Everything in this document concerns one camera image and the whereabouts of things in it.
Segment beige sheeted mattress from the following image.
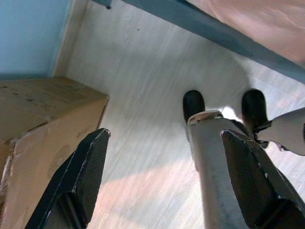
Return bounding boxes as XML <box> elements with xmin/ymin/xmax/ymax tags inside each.
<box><xmin>187</xmin><ymin>0</ymin><xmax>305</xmax><ymax>64</ymax></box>

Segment brown cardboard box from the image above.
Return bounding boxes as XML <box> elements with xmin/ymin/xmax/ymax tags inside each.
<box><xmin>0</xmin><ymin>76</ymin><xmax>110</xmax><ymax>229</ymax></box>

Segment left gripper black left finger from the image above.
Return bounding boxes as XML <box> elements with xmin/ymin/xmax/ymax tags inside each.
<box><xmin>25</xmin><ymin>128</ymin><xmax>112</xmax><ymax>229</ymax></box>

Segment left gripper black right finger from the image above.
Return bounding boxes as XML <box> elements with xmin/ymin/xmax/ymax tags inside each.
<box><xmin>221</xmin><ymin>129</ymin><xmax>305</xmax><ymax>229</ymax></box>

